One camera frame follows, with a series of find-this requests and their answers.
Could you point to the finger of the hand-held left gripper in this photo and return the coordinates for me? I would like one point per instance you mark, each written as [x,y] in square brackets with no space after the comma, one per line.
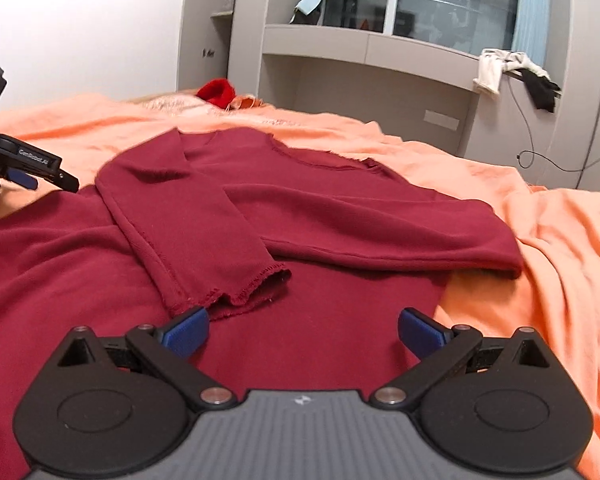
[30,160]

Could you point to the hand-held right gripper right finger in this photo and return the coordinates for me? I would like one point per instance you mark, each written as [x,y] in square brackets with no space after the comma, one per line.
[420,334]

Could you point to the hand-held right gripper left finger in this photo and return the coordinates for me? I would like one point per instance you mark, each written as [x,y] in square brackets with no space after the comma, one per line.
[186,334]

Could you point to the dark red sweater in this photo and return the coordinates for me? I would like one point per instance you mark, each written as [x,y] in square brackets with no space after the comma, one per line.
[290,220]

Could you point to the orange blanket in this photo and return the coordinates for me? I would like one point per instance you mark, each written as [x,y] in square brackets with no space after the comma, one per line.
[555,260]

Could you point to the pink lace blanket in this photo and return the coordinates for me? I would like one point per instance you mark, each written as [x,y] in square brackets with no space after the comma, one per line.
[175,104]

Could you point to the bright red cloth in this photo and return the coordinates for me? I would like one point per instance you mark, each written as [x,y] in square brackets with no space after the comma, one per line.
[217,91]

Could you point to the small orange cloth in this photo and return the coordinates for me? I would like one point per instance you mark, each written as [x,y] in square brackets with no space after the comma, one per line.
[247,103]

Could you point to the grey cabinet unit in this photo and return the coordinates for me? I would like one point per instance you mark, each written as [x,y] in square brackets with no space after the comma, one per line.
[370,80]

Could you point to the white hanging cloth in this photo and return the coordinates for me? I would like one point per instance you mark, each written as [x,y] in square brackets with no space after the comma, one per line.
[490,72]

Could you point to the black hanging cloth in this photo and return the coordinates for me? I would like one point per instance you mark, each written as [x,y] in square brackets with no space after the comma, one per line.
[542,91]

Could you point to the window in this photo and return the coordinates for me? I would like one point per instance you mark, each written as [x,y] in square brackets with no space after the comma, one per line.
[455,5]

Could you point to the white wall plate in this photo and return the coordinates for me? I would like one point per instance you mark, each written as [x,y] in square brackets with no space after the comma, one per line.
[440,118]

